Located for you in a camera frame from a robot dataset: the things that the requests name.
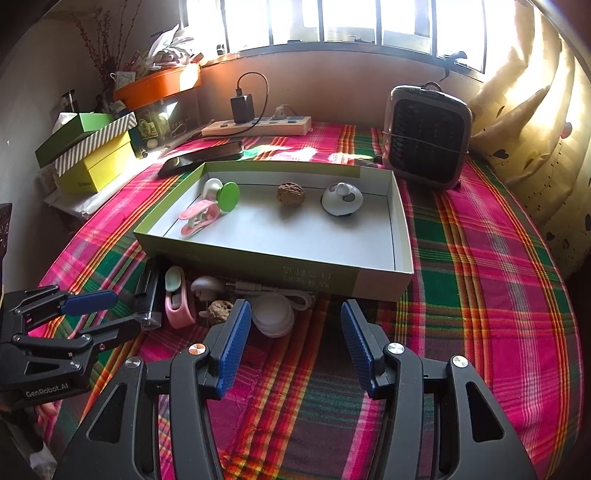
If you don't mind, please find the brown walnut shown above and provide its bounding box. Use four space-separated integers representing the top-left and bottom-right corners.
205 300 233 326
276 182 305 206

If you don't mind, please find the small white round cap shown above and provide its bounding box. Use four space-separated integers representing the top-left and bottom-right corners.
252 293 294 338

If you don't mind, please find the pink clip with green pad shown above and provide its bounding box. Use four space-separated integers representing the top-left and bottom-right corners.
164 266 197 329

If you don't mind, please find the black lighter device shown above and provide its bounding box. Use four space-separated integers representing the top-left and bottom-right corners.
133 256 168 331

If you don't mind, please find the green white cardboard box tray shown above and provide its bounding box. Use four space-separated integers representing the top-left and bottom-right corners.
134 161 415 302

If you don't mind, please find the yellow box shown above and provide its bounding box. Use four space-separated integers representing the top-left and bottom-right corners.
55 134 135 194

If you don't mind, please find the white round dome gadget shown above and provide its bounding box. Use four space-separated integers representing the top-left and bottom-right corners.
321 182 363 217

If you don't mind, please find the green white suction hook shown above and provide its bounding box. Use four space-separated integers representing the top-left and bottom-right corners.
202 178 240 213

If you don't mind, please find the green box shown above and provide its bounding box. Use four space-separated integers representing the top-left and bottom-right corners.
35 113 113 168

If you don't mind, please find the striped white box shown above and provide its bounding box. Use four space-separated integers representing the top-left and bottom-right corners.
54 112 138 177

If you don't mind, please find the black smartphone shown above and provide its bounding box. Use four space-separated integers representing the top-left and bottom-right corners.
157 141 243 179

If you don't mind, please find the orange tray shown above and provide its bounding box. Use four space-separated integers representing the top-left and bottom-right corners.
113 63 200 110

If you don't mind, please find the white power strip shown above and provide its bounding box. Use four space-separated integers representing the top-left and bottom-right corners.
201 116 311 137

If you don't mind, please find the white plug in strip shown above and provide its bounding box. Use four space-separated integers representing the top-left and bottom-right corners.
272 105 287 120

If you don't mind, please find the black charger adapter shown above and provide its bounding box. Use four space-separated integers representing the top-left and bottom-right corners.
230 94 254 124

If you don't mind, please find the cream heart curtain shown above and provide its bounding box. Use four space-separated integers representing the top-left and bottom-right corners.
469 1 590 277

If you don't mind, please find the black charger cable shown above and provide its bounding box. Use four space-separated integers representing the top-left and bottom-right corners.
202 71 270 138

